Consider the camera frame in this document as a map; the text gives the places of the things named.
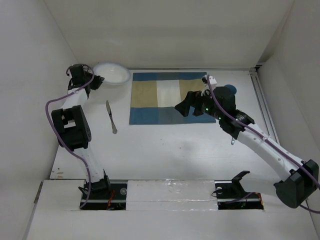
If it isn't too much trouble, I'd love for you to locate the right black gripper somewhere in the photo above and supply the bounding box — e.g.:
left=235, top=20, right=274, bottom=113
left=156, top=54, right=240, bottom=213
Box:
left=174, top=87, right=224, bottom=121

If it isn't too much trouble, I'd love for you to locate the white blue-rimmed plate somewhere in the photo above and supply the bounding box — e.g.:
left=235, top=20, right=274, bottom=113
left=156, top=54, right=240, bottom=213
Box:
left=93, top=62, right=131, bottom=85

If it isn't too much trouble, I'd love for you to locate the blue cup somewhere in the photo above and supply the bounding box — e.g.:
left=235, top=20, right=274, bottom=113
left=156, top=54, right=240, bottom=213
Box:
left=224, top=84, right=237, bottom=95

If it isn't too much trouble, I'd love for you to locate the blue beige cloth placemat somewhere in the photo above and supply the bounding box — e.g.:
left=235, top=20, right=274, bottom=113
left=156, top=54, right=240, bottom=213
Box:
left=129, top=72, right=216, bottom=125

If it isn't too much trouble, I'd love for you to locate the silver knife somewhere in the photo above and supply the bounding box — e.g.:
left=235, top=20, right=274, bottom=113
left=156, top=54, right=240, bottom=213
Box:
left=105, top=100, right=118, bottom=134

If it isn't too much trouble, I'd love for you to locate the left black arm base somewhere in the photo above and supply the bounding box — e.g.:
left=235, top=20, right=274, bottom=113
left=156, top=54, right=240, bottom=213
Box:
left=80, top=180, right=128, bottom=211

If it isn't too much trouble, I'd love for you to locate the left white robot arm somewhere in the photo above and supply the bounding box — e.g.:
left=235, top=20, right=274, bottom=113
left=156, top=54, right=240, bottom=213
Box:
left=46, top=64, right=113, bottom=200

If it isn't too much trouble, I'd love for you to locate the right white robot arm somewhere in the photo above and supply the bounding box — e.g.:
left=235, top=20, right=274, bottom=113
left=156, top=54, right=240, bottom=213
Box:
left=174, top=86, right=320, bottom=209

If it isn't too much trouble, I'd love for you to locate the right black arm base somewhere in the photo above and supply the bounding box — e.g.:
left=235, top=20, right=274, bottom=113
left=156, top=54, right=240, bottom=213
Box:
left=211, top=170, right=264, bottom=210

